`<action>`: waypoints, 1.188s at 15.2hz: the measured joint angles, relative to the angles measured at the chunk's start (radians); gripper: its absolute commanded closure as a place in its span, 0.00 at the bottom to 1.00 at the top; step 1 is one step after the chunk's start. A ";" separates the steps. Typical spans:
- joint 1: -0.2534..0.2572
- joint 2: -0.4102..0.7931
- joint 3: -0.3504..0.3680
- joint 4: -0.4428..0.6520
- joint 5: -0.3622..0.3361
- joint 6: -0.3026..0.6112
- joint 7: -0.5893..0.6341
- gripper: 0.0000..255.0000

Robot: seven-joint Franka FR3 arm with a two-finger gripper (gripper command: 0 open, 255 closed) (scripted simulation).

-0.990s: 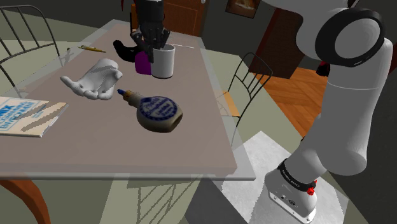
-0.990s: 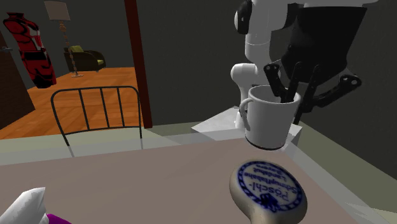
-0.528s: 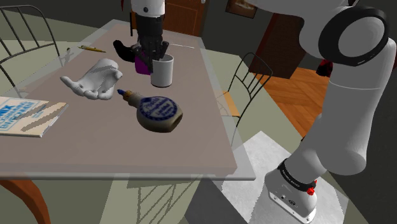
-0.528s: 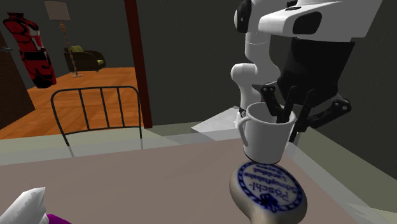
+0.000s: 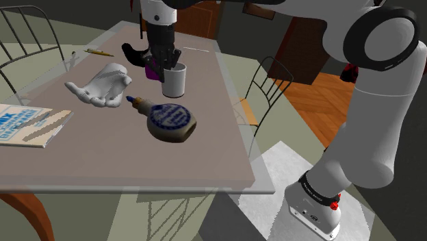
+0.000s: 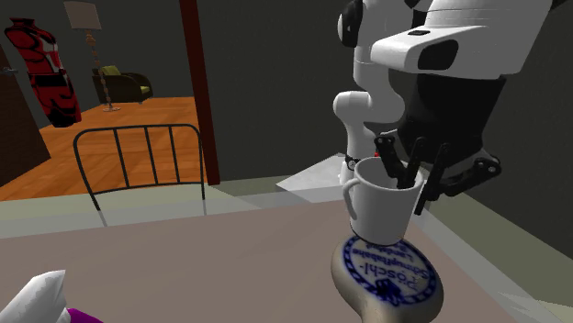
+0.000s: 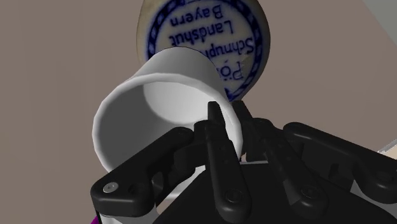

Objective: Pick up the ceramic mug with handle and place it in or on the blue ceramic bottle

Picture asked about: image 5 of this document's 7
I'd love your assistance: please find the metal chair with wooden seat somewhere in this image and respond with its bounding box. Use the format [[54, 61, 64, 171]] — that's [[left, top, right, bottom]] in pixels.
[[233, 55, 295, 138]]

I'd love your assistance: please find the black and purple object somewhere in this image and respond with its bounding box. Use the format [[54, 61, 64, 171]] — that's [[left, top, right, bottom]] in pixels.
[[121, 42, 164, 81]]

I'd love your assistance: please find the white cup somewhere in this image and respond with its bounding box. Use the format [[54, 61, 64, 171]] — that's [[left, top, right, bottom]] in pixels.
[[161, 62, 187, 99]]

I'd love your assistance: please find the table with wooden legs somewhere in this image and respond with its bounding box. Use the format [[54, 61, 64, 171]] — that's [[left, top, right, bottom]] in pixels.
[[0, 20, 276, 241]]

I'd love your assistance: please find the light grey robot stand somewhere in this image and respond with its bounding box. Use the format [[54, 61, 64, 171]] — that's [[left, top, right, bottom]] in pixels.
[[230, 140, 380, 241]]

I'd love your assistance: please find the beige flask with blue label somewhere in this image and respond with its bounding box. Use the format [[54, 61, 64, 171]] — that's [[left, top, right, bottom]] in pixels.
[[125, 95, 198, 144]]

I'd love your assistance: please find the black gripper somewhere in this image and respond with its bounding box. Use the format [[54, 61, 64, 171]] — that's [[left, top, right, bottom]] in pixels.
[[146, 21, 183, 84]]

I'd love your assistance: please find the brown wooden cabinet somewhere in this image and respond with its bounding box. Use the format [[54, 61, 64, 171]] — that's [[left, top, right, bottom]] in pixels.
[[268, 16, 332, 86]]

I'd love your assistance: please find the white and blue book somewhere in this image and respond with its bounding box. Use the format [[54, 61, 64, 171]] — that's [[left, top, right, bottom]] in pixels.
[[0, 103, 75, 149]]

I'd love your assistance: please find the gold pen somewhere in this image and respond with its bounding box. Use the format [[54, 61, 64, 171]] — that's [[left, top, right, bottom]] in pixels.
[[83, 48, 115, 58]]

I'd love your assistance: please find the dark metal wire chair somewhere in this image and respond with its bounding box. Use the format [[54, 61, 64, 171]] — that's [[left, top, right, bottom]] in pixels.
[[0, 4, 66, 99]]

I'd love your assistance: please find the white hand sculpture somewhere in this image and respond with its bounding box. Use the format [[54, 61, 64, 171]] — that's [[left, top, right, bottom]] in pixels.
[[64, 62, 133, 109]]

